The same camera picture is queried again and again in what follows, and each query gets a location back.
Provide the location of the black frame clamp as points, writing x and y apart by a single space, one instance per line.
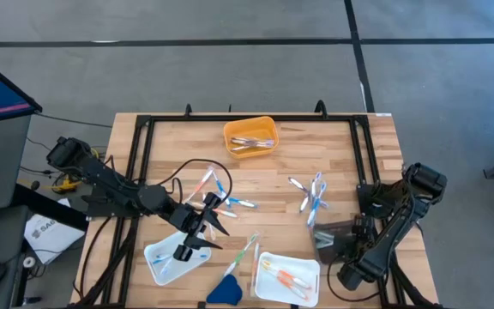
321 109
188 110

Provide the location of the blue cloth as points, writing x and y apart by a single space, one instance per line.
225 292

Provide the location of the green toothbrush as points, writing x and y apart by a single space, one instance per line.
324 244
240 256
324 236

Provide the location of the white printed box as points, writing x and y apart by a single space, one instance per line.
52 234

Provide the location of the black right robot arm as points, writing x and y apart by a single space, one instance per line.
384 240

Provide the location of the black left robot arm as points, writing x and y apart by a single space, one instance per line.
114 189

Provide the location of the black diagonal bar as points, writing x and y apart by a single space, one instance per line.
50 208

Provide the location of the blue toothbrush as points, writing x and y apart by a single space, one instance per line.
315 210
165 267
203 256
161 258
220 189
242 202

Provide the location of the orange plastic bin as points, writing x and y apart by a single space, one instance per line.
251 126

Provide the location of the grey plastic bin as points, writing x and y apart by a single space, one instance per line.
337 253

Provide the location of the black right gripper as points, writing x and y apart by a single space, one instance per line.
363 229

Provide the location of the white plastic bin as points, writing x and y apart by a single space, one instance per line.
272 296
174 274

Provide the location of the white tape roll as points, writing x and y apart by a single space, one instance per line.
28 262

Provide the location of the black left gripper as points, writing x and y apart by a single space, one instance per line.
195 219

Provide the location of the orange toothbrush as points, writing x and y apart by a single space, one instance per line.
255 268
229 213
287 274
200 184
292 288
212 235

